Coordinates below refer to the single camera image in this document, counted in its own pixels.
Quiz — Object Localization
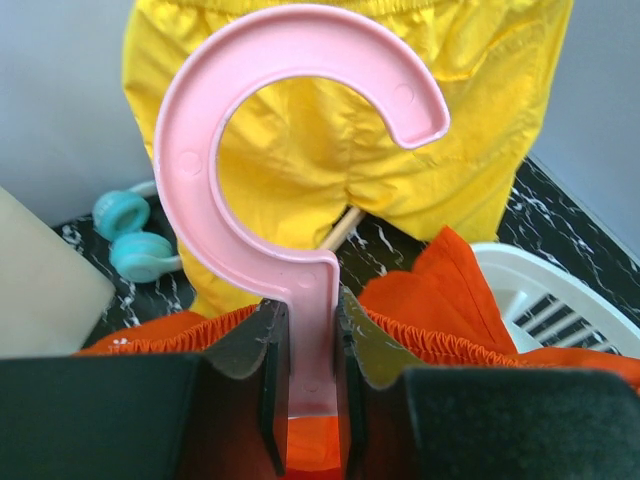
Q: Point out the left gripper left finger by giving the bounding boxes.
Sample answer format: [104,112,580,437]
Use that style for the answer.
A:
[1,300,289,479]

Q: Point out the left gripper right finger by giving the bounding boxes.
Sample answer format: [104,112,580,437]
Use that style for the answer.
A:
[335,289,639,479]

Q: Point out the orange shorts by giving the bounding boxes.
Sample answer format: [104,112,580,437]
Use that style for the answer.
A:
[74,225,640,480]

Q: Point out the pink plastic hanger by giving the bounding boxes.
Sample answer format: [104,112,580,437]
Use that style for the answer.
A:
[153,4,450,416]

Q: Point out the yellow shorts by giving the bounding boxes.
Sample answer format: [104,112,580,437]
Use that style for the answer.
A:
[122,1,573,316]

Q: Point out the white plastic laundry basket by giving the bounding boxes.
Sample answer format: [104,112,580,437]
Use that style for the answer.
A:
[472,243,639,358]

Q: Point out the white storage box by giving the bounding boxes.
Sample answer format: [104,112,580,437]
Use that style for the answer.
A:
[1,190,115,359]

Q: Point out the teal headphones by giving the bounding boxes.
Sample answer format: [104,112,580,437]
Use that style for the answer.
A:
[92,180,182,284]

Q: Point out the wooden clothes rack frame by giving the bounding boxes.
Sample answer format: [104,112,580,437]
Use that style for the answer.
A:
[319,207,366,251]

